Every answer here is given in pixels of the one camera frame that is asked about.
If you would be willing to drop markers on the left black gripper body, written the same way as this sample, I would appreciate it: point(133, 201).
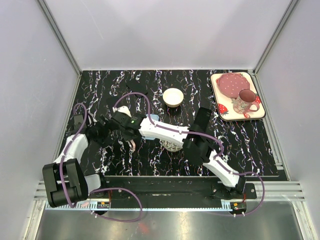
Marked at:
point(100, 132)

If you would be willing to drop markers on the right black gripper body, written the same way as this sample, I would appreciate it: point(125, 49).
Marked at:
point(125, 137)

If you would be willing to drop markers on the pink cased phone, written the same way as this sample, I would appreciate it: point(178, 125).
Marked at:
point(132, 145)

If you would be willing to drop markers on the light blue phone case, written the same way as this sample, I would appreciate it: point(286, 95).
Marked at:
point(154, 117)

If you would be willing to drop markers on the black phone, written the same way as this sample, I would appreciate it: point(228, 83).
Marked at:
point(111, 101)
point(135, 86)

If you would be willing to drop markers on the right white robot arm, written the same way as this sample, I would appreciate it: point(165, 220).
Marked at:
point(196, 144)

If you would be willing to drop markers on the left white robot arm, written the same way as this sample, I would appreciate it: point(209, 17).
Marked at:
point(64, 180)

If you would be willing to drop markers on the cream bowl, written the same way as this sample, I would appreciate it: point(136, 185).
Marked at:
point(173, 97)

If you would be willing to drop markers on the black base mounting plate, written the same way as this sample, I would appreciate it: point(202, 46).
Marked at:
point(171, 186)

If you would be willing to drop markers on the strawberry patterned tray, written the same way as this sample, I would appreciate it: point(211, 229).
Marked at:
point(225, 104)

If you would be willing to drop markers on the pink dotted plate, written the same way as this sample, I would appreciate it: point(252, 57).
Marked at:
point(231, 84)

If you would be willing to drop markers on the pink printed mug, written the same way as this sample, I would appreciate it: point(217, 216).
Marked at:
point(245, 102)

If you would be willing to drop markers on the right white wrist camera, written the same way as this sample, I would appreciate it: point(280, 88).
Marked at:
point(122, 109)

